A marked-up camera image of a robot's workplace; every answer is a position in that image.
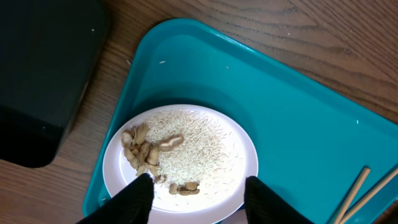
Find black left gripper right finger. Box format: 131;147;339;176
244;176;312;224

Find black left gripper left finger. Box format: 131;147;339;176
77;173;154;224

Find white round plate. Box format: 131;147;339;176
102;105;259;223

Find wooden chopstick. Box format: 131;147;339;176
340;168;397;223
332;166;371;224

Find peanut shells food scraps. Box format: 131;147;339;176
121;123;218;196

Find teal serving tray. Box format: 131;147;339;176
82;17;398;224

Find black plastic tray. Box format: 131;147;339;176
1;0;109;168

